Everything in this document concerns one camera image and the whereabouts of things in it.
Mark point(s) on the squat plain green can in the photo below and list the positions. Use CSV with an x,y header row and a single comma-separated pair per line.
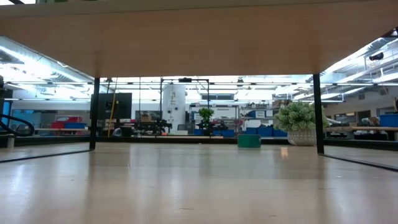
x,y
248,141

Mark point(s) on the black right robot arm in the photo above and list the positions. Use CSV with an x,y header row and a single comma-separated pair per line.
x,y
392,32

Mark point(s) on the wooden shelf with black legs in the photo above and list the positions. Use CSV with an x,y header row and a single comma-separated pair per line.
x,y
199,40

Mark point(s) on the small green background plant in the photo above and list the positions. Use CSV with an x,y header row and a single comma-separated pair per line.
x,y
206,113

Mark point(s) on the white cylindrical tank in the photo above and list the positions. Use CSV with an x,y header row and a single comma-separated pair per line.
x,y
174,102

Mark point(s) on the distant black robot station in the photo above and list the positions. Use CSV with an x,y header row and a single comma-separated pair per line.
x,y
155,126

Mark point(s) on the black monitor screen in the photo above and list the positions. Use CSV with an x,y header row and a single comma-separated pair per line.
x,y
122,105

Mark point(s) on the yellow pole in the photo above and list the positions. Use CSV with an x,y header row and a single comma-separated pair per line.
x,y
112,105

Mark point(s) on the artificial plant in white pot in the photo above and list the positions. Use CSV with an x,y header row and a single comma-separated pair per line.
x,y
295,118

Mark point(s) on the red storage bin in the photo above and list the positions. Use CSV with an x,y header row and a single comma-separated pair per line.
x,y
62,119

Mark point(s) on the long wooden bench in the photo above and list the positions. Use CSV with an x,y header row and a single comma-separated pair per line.
x,y
357,128

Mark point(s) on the large blue storage bin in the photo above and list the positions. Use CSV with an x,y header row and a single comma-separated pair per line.
x,y
388,120

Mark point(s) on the black aluminium table frame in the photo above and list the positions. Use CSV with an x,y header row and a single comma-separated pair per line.
x,y
186,140

